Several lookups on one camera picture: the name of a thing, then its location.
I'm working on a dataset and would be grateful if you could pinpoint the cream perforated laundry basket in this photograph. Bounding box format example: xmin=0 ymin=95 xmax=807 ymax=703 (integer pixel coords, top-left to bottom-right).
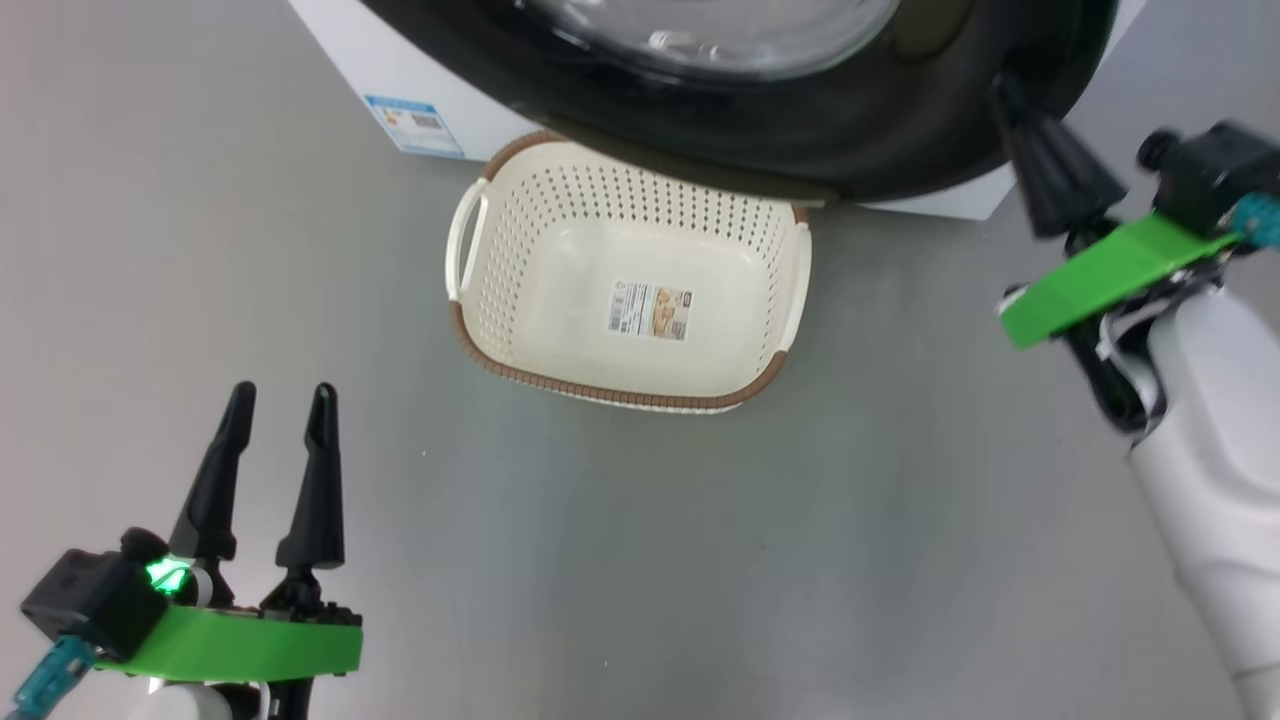
xmin=445 ymin=130 xmax=813 ymax=416

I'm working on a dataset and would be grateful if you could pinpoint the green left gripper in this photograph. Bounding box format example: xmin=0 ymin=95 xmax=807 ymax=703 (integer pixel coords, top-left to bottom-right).
xmin=95 ymin=381 xmax=364 ymax=720

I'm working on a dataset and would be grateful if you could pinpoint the white front-load washing machine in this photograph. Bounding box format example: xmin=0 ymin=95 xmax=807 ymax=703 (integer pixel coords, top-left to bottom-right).
xmin=288 ymin=0 xmax=1146 ymax=221

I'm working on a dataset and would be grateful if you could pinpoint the paper basket product label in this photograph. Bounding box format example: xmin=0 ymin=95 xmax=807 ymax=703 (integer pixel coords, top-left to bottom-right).
xmin=607 ymin=280 xmax=694 ymax=342

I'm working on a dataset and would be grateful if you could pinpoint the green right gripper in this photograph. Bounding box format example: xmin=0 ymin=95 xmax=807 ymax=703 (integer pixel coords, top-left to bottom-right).
xmin=992 ymin=72 xmax=1241 ymax=436

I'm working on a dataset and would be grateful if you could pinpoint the blue energy label sticker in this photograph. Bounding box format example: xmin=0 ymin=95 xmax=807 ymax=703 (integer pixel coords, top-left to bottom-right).
xmin=365 ymin=95 xmax=468 ymax=159

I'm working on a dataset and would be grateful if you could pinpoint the grey washing machine door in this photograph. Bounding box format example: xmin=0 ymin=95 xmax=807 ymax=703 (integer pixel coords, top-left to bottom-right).
xmin=360 ymin=0 xmax=1119 ymax=206

